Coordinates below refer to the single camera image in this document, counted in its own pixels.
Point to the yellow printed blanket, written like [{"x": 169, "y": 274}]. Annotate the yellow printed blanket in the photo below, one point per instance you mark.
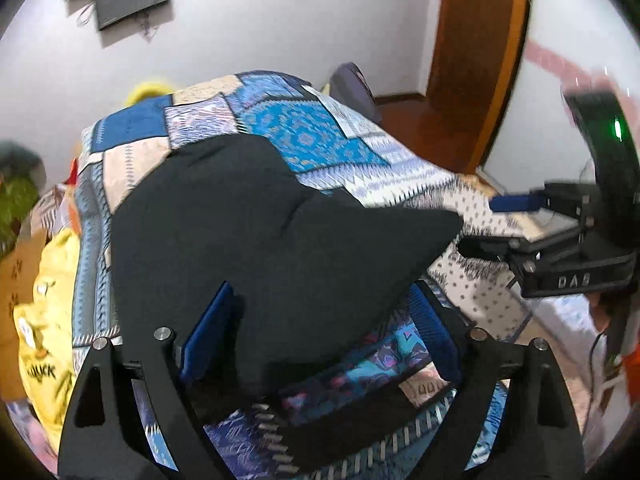
[{"x": 45, "y": 335}]

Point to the yellow soft object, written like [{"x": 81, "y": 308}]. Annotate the yellow soft object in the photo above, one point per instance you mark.
[{"x": 147, "y": 91}]

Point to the white dotted bedsheet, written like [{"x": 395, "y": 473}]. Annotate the white dotted bedsheet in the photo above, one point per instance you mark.
[{"x": 475, "y": 270}]

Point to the purple cushion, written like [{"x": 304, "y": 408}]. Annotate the purple cushion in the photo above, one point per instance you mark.
[{"x": 352, "y": 87}]

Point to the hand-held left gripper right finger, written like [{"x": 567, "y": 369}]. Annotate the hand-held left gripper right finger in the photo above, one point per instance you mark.
[{"x": 435, "y": 330}]

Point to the wooden door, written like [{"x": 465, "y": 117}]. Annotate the wooden door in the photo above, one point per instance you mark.
[{"x": 477, "y": 60}]

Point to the green patterned cloth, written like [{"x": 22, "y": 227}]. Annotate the green patterned cloth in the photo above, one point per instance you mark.
[{"x": 15, "y": 200}]

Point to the blue patchwork bed quilt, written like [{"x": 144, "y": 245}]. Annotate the blue patchwork bed quilt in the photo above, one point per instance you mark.
[{"x": 300, "y": 135}]

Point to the grey cloth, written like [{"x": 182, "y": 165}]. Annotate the grey cloth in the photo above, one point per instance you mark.
[{"x": 22, "y": 157}]

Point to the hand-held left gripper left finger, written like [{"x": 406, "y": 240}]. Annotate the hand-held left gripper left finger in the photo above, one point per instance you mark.
[{"x": 210, "y": 330}]

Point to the orange paw print cloth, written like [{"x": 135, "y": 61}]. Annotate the orange paw print cloth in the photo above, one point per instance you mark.
[{"x": 17, "y": 280}]

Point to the small black wall monitor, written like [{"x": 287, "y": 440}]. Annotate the small black wall monitor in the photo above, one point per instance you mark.
[{"x": 132, "y": 2}]

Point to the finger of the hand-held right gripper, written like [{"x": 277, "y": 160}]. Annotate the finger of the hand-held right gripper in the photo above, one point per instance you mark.
[
  {"x": 482, "y": 248},
  {"x": 515, "y": 203}
]

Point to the black jacket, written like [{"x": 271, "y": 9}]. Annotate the black jacket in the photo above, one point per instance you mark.
[{"x": 250, "y": 235}]

